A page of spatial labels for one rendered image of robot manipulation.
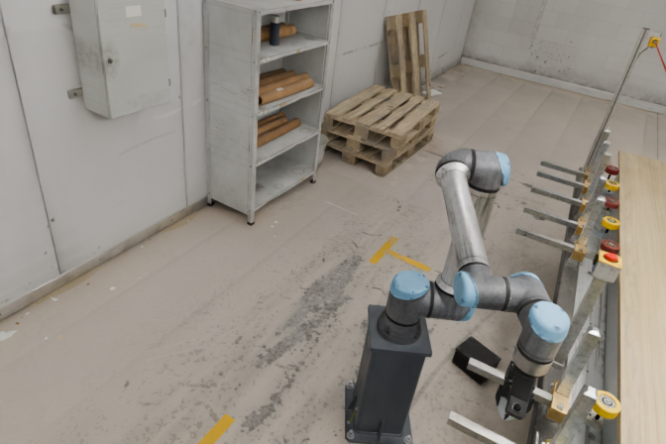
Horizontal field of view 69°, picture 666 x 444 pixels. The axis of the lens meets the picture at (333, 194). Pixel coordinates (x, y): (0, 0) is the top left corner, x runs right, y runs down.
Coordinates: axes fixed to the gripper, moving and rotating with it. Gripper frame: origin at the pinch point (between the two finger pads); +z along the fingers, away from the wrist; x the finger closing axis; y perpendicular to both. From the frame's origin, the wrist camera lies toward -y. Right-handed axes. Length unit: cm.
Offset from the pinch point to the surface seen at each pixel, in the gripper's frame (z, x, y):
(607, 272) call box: -20, -18, 57
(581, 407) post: -7.1, -16.7, 8.1
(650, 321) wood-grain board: 8, -45, 81
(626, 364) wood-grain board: 8, -35, 52
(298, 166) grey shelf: 84, 195, 236
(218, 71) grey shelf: -12, 217, 154
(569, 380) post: 8.2, -17.7, 33.1
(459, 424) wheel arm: 16.6, 9.6, 5.0
